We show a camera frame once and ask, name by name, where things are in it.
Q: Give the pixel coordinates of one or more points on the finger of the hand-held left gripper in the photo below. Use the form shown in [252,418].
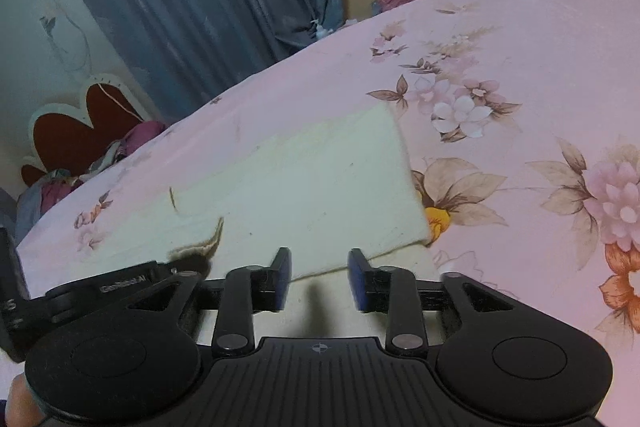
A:
[120,286]

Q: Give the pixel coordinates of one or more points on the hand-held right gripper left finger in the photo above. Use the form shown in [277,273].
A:
[281,279]

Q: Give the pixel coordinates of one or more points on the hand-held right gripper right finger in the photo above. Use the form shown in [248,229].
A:
[357,279]

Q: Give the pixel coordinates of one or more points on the cream small cloth garment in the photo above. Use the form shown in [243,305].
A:
[300,187]

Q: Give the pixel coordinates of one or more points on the pile of mixed clothes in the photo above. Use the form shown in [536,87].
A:
[75,182]

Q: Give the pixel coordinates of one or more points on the person's left hand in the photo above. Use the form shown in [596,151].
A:
[22,402]

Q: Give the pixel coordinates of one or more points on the pink floral bed sheet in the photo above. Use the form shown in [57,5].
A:
[525,82]

